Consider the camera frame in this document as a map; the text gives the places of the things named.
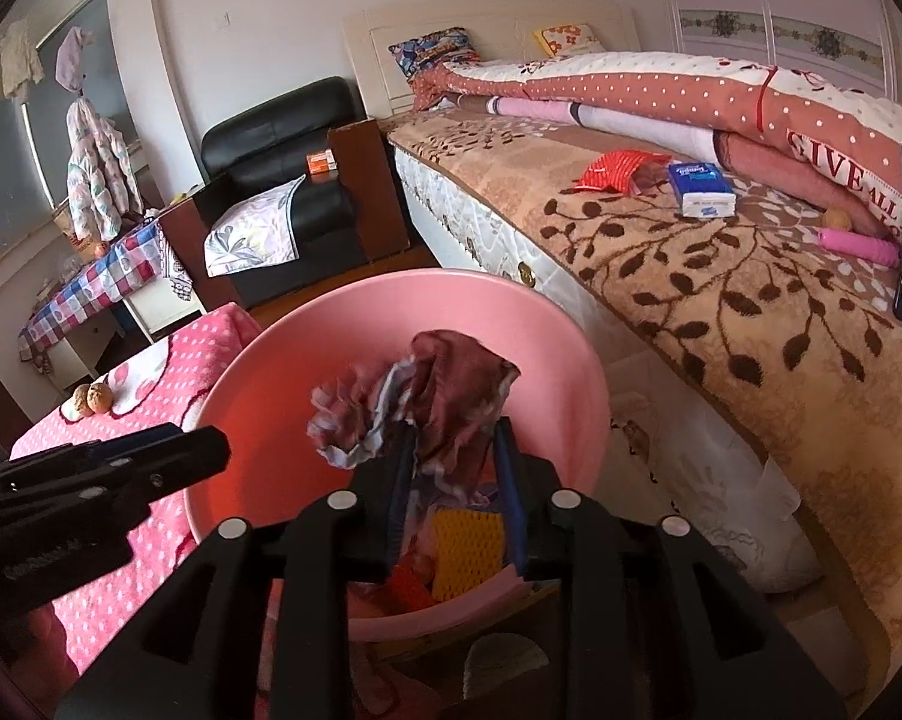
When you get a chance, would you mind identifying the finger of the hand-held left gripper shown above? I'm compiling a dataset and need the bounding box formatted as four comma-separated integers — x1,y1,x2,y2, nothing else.
61,424,232,515

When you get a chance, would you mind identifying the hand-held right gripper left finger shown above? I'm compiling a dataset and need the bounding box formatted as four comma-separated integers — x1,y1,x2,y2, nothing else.
53,424,422,720

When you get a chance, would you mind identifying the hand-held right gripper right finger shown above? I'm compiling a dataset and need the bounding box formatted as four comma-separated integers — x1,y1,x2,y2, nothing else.
492,416,849,720

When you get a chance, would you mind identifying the white orange plastic bag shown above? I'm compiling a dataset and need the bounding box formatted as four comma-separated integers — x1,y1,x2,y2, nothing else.
380,525,441,612

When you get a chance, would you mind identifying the maroon foil wrapper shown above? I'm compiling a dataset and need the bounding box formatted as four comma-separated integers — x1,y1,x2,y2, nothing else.
310,330,522,500

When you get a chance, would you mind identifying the pink plastic basin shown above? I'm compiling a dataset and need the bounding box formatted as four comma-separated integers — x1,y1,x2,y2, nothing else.
183,268,611,642

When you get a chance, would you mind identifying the yellow foam net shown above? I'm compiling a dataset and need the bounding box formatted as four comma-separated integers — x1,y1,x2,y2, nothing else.
430,508,506,601

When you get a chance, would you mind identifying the pink polka dot blanket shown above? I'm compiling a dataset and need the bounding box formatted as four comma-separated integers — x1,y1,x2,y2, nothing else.
8,302,422,720

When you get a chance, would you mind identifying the white small table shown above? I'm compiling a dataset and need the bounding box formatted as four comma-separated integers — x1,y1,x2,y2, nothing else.
27,281,205,391

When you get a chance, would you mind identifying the plaid tablecloth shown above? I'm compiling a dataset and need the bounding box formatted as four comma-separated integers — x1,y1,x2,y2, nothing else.
17,221,175,372

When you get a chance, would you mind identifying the white printed plastic bag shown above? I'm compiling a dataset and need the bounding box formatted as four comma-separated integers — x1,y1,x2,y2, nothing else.
608,390,827,593

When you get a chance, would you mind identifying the white floral cloth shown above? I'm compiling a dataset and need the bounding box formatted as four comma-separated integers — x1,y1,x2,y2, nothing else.
203,175,307,278

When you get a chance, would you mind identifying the white bed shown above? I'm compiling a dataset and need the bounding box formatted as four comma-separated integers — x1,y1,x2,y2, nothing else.
344,0,902,691

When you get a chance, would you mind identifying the brown leaf patterned blanket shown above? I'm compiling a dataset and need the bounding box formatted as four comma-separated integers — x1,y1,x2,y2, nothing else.
387,109,902,691

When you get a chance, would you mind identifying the white padded jacket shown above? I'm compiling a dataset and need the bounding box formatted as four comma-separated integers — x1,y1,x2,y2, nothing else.
67,97,143,241

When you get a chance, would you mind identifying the window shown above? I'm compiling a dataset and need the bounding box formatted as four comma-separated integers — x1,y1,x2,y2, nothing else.
0,0,133,275

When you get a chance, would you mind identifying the red packet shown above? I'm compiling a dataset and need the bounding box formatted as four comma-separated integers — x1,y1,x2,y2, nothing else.
571,150,669,196

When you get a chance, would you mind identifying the black armchair with wooden sides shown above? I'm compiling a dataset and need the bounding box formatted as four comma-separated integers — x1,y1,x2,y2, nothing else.
158,76,411,312

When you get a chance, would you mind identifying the blue tissue pack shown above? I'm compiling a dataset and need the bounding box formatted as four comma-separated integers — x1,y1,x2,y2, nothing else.
667,161,737,221

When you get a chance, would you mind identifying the pink white rolled blanket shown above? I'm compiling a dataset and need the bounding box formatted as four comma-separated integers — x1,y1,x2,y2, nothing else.
451,94,902,241

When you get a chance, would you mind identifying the pink hanging garment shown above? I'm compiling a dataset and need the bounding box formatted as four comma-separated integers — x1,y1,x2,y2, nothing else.
56,26,96,91

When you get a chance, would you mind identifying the cream hanging garment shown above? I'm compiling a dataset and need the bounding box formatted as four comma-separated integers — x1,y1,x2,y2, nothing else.
0,19,43,121

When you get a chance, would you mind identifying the pink cylinder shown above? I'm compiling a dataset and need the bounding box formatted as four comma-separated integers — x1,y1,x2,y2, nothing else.
818,229,902,267

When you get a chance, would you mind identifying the pink polka dot quilt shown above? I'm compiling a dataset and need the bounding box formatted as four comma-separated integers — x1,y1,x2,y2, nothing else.
413,51,902,241

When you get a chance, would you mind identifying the colourful cartoon pillow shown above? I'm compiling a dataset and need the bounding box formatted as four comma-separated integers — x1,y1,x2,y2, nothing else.
388,28,482,83

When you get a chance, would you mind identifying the yellow floral pillow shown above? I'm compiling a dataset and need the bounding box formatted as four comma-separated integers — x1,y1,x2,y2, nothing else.
533,22,606,57

